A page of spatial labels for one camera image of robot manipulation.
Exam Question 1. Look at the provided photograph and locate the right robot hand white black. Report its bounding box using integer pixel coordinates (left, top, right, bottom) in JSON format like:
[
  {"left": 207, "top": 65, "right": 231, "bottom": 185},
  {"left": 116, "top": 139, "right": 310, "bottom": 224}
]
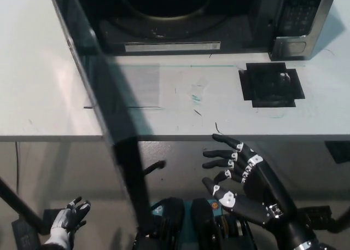
[{"left": 201, "top": 133, "right": 298, "bottom": 225}]

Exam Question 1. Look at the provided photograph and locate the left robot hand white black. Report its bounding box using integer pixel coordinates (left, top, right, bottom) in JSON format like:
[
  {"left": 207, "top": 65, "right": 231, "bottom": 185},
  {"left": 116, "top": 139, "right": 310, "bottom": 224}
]
[{"left": 51, "top": 196, "right": 92, "bottom": 232}]

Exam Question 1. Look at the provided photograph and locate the black glass microwave door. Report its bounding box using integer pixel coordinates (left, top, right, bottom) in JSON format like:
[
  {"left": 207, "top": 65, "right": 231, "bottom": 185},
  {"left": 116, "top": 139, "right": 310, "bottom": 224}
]
[{"left": 48, "top": 0, "right": 154, "bottom": 234}]

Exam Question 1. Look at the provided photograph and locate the stainless steel microwave body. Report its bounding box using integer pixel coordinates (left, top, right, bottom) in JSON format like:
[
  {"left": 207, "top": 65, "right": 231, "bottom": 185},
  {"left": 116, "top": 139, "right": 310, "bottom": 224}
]
[{"left": 73, "top": 0, "right": 340, "bottom": 62}]

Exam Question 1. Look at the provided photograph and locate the glass microwave turntable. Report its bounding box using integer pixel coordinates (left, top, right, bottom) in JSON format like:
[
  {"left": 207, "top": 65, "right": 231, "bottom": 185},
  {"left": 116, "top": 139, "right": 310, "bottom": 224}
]
[{"left": 123, "top": 0, "right": 229, "bottom": 22}]

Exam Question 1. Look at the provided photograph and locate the small black floor patch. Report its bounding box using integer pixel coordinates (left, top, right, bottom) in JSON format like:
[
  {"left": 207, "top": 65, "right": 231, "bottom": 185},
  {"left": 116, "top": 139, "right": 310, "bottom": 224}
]
[{"left": 43, "top": 208, "right": 62, "bottom": 232}]

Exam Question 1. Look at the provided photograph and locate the black printed floor plate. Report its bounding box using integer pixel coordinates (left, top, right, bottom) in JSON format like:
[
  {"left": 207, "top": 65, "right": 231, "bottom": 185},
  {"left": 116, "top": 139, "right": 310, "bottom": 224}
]
[{"left": 10, "top": 219, "right": 39, "bottom": 250}]

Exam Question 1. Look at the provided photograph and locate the black slanted pole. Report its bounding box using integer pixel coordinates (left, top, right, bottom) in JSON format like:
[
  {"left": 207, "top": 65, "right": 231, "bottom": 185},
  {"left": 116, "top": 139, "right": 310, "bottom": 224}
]
[{"left": 0, "top": 176, "right": 53, "bottom": 235}]

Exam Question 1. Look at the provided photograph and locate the teal printed box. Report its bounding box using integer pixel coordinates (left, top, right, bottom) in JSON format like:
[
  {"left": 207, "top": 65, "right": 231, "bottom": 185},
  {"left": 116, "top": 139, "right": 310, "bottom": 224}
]
[{"left": 150, "top": 200, "right": 223, "bottom": 218}]

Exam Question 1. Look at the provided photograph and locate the black tape patch with cutout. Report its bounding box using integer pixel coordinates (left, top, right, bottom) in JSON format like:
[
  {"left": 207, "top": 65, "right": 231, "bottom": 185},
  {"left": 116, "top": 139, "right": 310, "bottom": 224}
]
[{"left": 238, "top": 61, "right": 306, "bottom": 108}]

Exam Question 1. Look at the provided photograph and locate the small clear tape piece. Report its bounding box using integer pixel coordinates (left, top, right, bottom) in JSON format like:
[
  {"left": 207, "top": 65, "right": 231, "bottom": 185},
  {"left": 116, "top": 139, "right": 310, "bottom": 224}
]
[{"left": 188, "top": 83, "right": 206, "bottom": 104}]

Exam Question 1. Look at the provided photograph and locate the clear plastic sheet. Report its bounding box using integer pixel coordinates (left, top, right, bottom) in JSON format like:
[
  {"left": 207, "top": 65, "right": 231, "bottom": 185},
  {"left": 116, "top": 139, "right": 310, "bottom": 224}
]
[{"left": 120, "top": 63, "right": 161, "bottom": 109}]

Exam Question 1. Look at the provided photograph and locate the thin black hanging cable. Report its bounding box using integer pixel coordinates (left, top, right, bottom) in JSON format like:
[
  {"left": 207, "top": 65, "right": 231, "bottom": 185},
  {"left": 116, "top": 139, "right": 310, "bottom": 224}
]
[{"left": 14, "top": 141, "right": 22, "bottom": 192}]

